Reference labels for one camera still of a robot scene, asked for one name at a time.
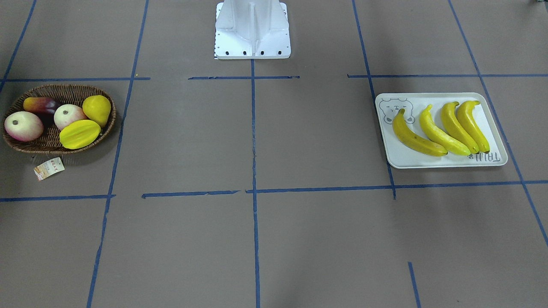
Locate orange mango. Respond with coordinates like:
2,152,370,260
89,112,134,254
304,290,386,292
22,96,62,115

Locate brown wicker basket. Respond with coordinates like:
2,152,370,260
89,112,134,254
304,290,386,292
3,84,117,155

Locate small paper tag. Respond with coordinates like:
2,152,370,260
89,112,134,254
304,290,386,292
33,157,65,181

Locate white rectangular plastic tray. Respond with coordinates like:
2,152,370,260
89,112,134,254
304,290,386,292
375,93,509,169

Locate pink peach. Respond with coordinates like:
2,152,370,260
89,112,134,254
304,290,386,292
4,111,44,142
54,104,88,130

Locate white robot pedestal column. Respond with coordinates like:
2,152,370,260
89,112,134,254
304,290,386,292
214,0,292,60

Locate yellow star fruit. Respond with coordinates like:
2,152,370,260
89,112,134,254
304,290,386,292
59,119,101,150

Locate yellow banana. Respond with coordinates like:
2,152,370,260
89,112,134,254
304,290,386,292
456,100,491,153
441,101,479,154
419,104,471,156
392,109,448,157

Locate yellow lemon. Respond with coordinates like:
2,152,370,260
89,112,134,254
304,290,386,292
82,95,111,128

